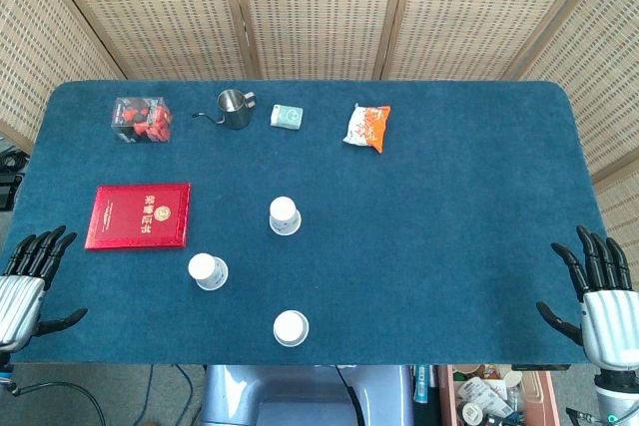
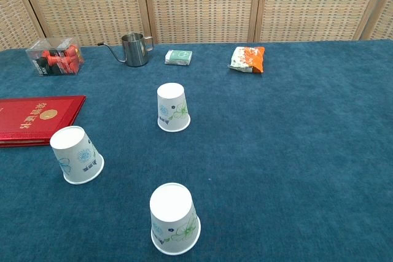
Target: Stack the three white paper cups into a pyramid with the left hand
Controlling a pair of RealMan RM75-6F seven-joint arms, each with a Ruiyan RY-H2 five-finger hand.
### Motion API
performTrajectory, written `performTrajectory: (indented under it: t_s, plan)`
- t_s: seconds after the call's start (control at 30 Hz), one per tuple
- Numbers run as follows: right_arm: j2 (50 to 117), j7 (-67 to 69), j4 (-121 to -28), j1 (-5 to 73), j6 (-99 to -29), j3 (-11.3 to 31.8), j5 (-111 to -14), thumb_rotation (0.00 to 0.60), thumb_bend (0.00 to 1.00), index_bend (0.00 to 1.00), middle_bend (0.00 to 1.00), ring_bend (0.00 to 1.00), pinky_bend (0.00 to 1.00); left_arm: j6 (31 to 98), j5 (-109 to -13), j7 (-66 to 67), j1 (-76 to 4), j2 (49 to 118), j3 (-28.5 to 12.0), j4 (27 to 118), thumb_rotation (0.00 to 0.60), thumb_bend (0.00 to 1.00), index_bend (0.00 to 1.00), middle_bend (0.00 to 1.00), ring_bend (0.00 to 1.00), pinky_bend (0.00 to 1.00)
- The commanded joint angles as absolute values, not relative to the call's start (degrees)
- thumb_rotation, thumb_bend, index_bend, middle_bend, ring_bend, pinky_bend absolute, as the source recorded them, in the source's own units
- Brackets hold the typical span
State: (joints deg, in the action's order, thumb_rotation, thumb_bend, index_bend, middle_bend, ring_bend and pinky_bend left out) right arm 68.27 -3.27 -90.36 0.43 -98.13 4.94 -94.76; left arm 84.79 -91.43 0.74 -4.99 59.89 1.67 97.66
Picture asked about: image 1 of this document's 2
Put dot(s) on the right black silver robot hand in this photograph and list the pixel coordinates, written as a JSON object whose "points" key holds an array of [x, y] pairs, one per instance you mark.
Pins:
{"points": [[609, 321]]}

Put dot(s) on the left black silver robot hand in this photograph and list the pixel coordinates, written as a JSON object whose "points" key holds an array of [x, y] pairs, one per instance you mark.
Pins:
{"points": [[17, 296]]}

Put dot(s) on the white floral paper cup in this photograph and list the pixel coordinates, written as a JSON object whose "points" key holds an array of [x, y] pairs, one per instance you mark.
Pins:
{"points": [[207, 272], [290, 328], [284, 216]]}

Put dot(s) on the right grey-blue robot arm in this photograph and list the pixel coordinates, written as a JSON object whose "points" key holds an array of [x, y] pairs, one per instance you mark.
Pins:
{"points": [[616, 396]]}

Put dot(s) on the black equipment on floor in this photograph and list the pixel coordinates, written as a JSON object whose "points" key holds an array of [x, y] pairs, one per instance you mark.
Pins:
{"points": [[9, 181]]}

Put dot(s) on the pink crate with clutter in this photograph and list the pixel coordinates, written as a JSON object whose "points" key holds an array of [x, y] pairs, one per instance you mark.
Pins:
{"points": [[494, 396]]}

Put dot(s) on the red certificate book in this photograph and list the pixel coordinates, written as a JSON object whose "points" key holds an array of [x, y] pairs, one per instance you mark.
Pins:
{"points": [[137, 216]]}

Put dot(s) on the blue white bottle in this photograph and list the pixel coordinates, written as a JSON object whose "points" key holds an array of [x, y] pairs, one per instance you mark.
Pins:
{"points": [[421, 386]]}

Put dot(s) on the clear box with red parts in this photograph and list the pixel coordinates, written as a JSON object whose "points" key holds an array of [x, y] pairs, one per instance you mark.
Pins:
{"points": [[142, 119]]}

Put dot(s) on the blue felt table cloth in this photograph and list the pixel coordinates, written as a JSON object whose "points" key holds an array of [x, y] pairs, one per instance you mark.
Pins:
{"points": [[399, 246]]}

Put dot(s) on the steel gooseneck pitcher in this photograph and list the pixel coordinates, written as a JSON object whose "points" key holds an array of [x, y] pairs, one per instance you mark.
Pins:
{"points": [[233, 109]]}

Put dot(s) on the grey-blue robot torso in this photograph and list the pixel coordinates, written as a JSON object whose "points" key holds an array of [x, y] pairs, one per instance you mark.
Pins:
{"points": [[299, 396]]}

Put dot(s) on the orange white snack packet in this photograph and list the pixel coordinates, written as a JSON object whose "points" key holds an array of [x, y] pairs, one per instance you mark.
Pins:
{"points": [[367, 127]]}

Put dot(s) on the small pale green box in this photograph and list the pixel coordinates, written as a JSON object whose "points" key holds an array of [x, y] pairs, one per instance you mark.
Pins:
{"points": [[286, 117]]}

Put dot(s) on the woven wooden folding screen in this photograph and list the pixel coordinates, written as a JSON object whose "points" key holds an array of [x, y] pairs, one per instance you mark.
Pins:
{"points": [[319, 12]]}

